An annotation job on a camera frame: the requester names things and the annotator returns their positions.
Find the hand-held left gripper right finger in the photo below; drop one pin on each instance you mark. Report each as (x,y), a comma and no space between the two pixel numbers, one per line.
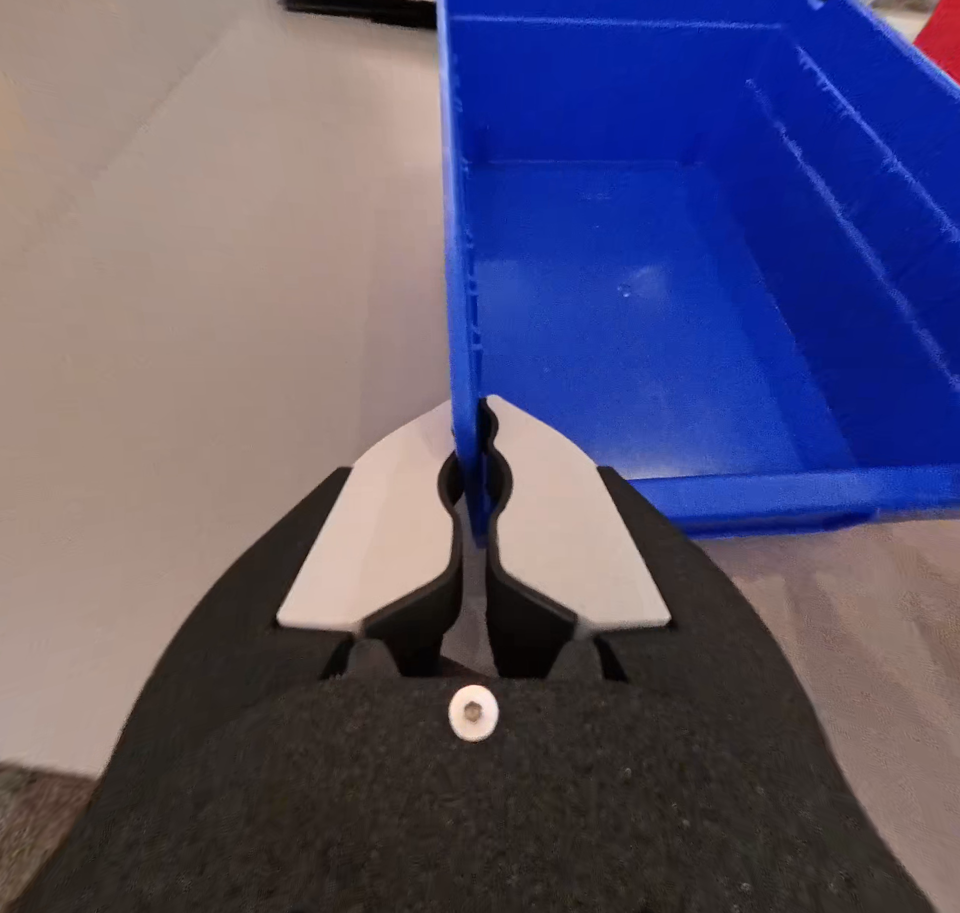
(578,538)

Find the blue plastic bin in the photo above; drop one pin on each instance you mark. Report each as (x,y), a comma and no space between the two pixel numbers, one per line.
(675,253)

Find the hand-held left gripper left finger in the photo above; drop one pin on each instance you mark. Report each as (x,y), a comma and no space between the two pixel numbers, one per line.
(368,538)

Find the red plastic bin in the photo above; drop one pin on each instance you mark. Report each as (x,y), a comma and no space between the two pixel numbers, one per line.
(945,36)

